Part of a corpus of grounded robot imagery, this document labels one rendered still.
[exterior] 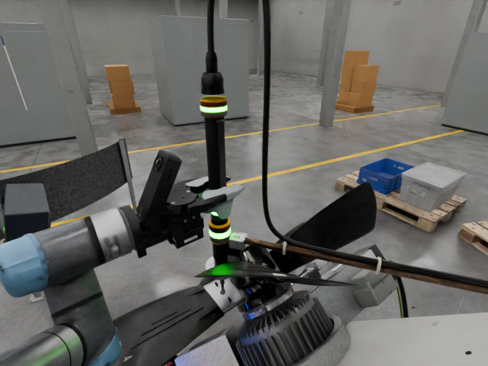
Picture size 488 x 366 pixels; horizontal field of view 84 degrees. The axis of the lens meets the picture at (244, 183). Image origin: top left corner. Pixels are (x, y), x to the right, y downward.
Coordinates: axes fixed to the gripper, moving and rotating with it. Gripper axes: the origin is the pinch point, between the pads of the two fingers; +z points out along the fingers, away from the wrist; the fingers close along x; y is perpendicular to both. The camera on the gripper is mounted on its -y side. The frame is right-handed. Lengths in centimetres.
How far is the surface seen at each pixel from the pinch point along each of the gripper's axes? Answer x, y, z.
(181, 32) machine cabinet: -556, -46, 262
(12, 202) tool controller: -66, 21, -41
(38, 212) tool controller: -57, 23, -35
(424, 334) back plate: 33.8, 21.9, 16.9
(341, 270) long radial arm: 10.2, 32.9, 29.2
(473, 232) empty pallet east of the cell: 4, 137, 270
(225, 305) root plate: 3.1, 28.3, -4.8
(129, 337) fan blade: -1.7, 27.5, -24.1
